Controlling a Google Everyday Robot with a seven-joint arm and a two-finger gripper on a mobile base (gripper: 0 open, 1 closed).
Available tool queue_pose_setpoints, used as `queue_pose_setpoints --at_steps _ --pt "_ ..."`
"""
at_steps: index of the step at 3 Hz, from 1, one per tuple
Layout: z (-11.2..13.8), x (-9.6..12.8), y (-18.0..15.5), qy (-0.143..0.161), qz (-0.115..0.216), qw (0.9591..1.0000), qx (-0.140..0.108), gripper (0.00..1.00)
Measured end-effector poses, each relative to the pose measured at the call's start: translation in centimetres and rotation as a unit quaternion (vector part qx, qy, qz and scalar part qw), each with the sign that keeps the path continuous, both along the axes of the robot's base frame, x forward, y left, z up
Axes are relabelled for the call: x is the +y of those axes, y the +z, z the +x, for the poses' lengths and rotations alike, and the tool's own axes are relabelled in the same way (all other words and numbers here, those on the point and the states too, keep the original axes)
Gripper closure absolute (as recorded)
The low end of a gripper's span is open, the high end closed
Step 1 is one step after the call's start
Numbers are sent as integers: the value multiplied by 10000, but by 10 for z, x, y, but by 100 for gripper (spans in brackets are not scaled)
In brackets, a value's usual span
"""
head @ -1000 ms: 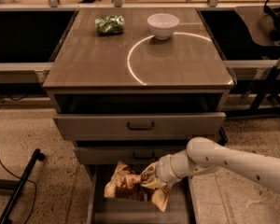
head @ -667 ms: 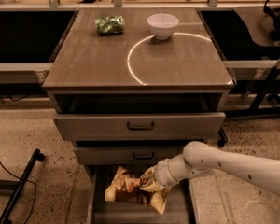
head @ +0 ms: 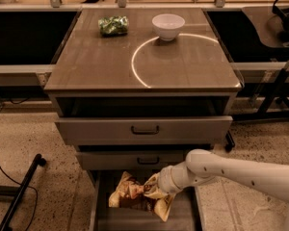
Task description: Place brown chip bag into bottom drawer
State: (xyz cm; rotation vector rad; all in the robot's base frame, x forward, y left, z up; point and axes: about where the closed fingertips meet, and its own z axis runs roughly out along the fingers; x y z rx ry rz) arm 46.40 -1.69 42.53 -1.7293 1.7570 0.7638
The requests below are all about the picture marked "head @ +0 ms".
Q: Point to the white bowl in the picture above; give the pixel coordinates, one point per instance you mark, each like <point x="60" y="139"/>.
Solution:
<point x="167" y="26"/>

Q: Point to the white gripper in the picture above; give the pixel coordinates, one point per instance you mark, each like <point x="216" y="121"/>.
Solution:
<point x="165" y="179"/>

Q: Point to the green snack bag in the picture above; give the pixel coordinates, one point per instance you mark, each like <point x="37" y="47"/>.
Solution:
<point x="113" y="26"/>

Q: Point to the black cabinet caster foot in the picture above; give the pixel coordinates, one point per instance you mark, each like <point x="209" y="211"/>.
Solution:
<point x="230" y="143"/>

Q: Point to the top drawer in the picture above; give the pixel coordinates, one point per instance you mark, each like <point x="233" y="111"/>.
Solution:
<point x="143" y="121"/>

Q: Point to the brown salt chip bag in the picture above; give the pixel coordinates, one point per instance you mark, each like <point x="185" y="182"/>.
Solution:
<point x="131" y="194"/>

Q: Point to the black floor stand leg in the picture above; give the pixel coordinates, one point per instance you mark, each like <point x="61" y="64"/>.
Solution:
<point x="16" y="193"/>

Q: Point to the drawer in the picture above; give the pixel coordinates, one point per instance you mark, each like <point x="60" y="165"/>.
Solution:
<point x="184" y="214"/>
<point x="143" y="121"/>
<point x="155" y="156"/>

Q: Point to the grey drawer cabinet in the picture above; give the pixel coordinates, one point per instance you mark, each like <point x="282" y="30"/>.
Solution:
<point x="140" y="64"/>

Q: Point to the middle drawer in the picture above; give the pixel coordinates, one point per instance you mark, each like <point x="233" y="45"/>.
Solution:
<point x="155" y="156"/>

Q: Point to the bottom drawer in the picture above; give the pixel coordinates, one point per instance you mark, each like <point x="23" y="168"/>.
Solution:
<point x="184" y="214"/>

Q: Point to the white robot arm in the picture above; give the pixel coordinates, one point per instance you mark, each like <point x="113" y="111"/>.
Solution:
<point x="201" y="166"/>

